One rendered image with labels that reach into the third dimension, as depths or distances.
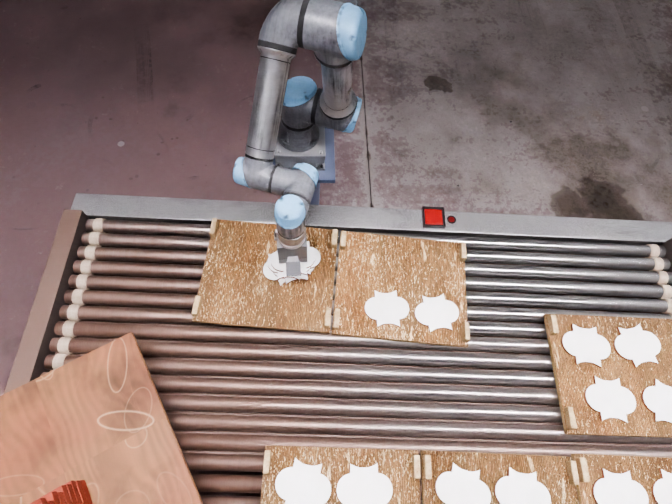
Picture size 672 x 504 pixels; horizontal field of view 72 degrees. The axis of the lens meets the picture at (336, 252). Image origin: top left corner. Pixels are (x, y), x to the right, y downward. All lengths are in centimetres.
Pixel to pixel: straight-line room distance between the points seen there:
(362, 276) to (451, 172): 159
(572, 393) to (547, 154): 199
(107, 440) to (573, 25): 394
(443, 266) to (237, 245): 67
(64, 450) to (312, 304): 72
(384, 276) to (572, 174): 199
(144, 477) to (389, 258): 90
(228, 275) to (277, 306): 19
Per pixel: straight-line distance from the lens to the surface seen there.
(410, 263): 151
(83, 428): 136
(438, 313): 146
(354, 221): 158
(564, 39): 409
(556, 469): 150
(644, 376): 169
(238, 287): 146
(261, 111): 122
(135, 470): 131
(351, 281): 146
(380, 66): 343
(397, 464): 136
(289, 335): 141
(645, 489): 162
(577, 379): 157
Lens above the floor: 228
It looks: 64 degrees down
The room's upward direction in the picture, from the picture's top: 7 degrees clockwise
